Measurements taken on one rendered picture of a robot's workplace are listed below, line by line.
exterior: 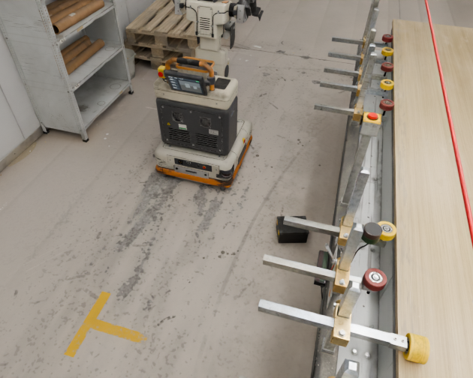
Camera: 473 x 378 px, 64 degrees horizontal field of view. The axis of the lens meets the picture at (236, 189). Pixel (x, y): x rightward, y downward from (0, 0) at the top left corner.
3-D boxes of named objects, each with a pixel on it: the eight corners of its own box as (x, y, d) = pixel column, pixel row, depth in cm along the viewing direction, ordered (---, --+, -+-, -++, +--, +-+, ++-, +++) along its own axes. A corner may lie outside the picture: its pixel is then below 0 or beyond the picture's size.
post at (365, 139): (339, 205, 191) (362, 133, 159) (341, 199, 194) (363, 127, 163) (348, 208, 190) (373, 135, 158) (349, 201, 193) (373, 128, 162)
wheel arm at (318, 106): (313, 110, 238) (314, 104, 235) (314, 107, 241) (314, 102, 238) (384, 122, 230) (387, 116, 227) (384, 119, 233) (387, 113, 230)
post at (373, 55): (350, 125, 242) (371, 53, 209) (351, 122, 245) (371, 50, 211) (357, 126, 242) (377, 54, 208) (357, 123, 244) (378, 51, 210)
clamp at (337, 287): (332, 291, 143) (334, 284, 139) (335, 262, 152) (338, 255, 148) (347, 295, 142) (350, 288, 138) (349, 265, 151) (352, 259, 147)
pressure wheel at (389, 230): (379, 255, 158) (387, 238, 150) (365, 242, 163) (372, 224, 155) (393, 247, 161) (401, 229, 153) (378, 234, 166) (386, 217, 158)
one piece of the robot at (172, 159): (218, 175, 282) (218, 166, 276) (167, 163, 290) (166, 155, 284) (220, 172, 283) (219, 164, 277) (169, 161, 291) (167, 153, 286)
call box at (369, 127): (358, 136, 159) (363, 120, 154) (360, 126, 164) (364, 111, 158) (375, 139, 158) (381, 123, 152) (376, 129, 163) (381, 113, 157)
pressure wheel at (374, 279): (357, 298, 143) (364, 282, 135) (357, 281, 149) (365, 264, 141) (378, 304, 142) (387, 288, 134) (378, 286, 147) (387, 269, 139)
